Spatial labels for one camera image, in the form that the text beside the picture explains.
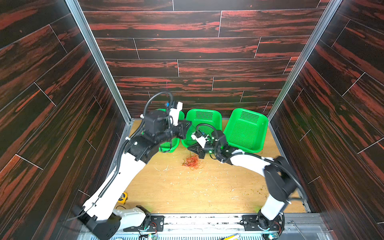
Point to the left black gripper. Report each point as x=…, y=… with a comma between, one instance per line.
x=182, y=129

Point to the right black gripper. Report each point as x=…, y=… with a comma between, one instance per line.
x=201, y=150

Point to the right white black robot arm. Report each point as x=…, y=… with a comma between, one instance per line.
x=282, y=183

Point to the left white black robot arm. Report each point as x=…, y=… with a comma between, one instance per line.
x=98, y=213

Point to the middle green plastic basket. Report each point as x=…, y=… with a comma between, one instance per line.
x=201, y=116

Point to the green plastic basket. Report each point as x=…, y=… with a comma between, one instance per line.
x=247, y=130
x=170, y=147
x=201, y=116

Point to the left green plastic basket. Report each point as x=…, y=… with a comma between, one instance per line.
x=170, y=147

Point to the right green plastic basket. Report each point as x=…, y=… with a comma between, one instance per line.
x=247, y=130

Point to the yellow tape measure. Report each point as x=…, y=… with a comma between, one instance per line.
x=123, y=198

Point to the yellow pencil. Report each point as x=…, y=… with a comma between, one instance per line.
x=232, y=237

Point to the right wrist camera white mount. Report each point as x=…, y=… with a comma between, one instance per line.
x=202, y=141

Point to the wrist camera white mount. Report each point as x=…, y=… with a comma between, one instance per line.
x=176, y=113
x=202, y=141

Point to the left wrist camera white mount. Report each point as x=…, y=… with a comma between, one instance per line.
x=176, y=113

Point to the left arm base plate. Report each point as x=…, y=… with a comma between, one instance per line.
x=152, y=224

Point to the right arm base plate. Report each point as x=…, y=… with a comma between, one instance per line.
x=252, y=223

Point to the aluminium front rail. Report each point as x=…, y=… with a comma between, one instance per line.
x=217, y=226

